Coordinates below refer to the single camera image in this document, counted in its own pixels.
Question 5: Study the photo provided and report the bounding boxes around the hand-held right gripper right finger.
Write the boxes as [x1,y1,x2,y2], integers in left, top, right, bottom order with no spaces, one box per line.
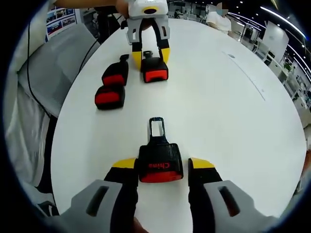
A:
[188,157,284,233]

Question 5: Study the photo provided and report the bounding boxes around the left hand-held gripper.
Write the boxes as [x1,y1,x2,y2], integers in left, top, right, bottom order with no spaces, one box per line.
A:
[125,0,172,71]

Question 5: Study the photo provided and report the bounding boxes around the poster with photo prints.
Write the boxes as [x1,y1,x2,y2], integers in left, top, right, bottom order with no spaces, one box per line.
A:
[45,7,78,41]

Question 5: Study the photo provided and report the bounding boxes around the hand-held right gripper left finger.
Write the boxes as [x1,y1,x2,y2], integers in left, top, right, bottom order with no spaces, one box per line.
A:
[45,157,139,233]

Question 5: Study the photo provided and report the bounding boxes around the seat belt buckle with metal tongue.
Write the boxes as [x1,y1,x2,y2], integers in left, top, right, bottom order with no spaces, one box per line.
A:
[138,116,184,183]

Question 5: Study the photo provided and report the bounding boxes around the black seat belt buckle red button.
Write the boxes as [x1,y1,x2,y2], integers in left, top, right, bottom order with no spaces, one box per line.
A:
[94,85,126,111]
[101,54,130,87]
[139,50,169,83]

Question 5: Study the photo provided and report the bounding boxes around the person's left forearm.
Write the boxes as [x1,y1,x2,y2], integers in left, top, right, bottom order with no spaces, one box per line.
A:
[52,0,118,9]

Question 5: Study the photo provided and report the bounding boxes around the black cable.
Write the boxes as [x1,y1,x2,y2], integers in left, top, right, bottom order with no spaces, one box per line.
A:
[26,9,61,119]

